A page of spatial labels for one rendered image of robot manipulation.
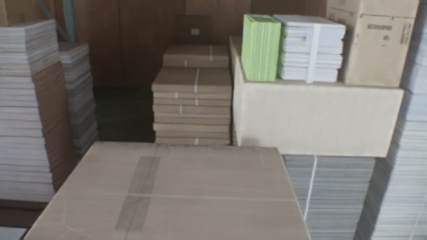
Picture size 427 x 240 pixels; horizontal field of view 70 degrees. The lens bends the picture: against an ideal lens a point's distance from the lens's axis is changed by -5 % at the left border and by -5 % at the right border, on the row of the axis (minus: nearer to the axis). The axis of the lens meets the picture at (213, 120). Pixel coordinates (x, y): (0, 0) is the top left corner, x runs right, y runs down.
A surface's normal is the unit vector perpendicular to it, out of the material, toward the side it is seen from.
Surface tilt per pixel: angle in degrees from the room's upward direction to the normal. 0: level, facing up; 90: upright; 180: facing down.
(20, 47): 92
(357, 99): 90
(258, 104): 90
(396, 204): 90
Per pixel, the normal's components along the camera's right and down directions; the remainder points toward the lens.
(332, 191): -0.01, 0.39
